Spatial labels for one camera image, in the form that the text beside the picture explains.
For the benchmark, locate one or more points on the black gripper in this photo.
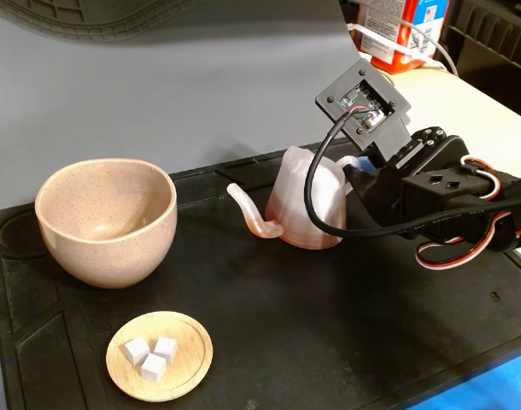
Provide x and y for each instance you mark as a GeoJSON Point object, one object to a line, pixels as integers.
{"type": "Point", "coordinates": [382, 184]}

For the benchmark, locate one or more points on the translucent pink plastic kettle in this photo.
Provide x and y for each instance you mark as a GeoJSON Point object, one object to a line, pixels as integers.
{"type": "Point", "coordinates": [286, 200]}

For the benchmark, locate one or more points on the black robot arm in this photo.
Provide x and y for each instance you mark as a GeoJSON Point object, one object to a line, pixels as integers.
{"type": "Point", "coordinates": [516, 192]}

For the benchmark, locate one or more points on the beige speckled ceramic cup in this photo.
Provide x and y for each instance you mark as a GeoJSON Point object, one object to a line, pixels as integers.
{"type": "Point", "coordinates": [107, 256]}

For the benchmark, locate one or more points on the red and white carton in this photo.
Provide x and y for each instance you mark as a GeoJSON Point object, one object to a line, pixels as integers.
{"type": "Point", "coordinates": [382, 21]}

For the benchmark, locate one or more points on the black rubber work mat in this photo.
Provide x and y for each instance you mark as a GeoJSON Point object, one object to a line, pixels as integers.
{"type": "Point", "coordinates": [286, 320]}

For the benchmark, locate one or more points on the black plastic crate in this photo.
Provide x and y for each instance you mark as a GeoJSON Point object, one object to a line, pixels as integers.
{"type": "Point", "coordinates": [491, 42]}

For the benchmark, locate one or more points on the grey silicone mat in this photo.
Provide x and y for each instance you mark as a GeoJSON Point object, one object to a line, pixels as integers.
{"type": "Point", "coordinates": [200, 107]}

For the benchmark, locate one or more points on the round wooden coaster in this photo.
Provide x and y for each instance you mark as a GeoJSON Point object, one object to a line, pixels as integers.
{"type": "Point", "coordinates": [188, 371]}

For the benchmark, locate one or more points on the white sugar cube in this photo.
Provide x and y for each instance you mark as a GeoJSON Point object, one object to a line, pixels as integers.
{"type": "Point", "coordinates": [165, 348]}
{"type": "Point", "coordinates": [136, 351]}
{"type": "Point", "coordinates": [153, 368]}

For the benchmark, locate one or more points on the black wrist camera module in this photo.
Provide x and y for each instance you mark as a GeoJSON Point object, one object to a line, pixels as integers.
{"type": "Point", "coordinates": [341, 85]}

